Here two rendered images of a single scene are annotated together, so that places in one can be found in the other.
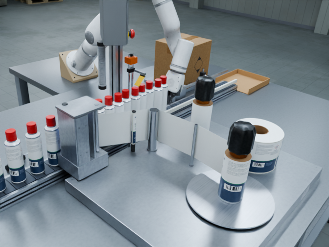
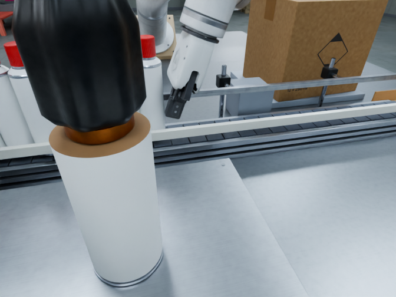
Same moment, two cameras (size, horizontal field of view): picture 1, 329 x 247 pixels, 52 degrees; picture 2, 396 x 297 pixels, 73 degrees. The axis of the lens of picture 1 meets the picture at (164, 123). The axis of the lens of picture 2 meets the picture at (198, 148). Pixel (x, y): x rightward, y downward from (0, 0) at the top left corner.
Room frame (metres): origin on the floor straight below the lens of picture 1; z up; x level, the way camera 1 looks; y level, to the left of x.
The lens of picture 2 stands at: (1.22, -0.36, 1.19)
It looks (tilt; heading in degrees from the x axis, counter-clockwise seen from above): 35 degrees down; 36
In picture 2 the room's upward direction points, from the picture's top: 1 degrees clockwise
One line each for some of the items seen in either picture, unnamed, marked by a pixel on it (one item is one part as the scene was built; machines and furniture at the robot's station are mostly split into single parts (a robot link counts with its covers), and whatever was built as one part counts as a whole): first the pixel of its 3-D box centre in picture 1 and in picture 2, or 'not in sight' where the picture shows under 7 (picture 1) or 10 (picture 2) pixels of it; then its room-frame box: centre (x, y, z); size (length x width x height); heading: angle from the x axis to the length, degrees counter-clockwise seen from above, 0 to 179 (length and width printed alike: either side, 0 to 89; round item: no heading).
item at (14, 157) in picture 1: (14, 156); not in sight; (0.96, 0.51, 0.98); 0.05 x 0.05 x 0.20
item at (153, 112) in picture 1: (152, 130); not in sight; (1.23, 0.05, 0.97); 0.05 x 0.05 x 0.19
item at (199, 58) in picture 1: (182, 60); (304, 43); (2.16, -0.09, 0.99); 0.30 x 0.24 x 0.27; 146
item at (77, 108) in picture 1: (81, 106); not in sight; (1.06, 0.30, 1.14); 0.14 x 0.11 x 0.01; 141
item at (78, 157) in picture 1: (82, 137); not in sight; (1.07, 0.30, 1.01); 0.14 x 0.13 x 0.26; 141
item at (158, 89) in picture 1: (157, 99); not in sight; (1.52, 0.04, 0.98); 0.05 x 0.05 x 0.20
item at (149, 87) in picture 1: (148, 101); not in sight; (1.49, 0.09, 0.98); 0.05 x 0.05 x 0.20
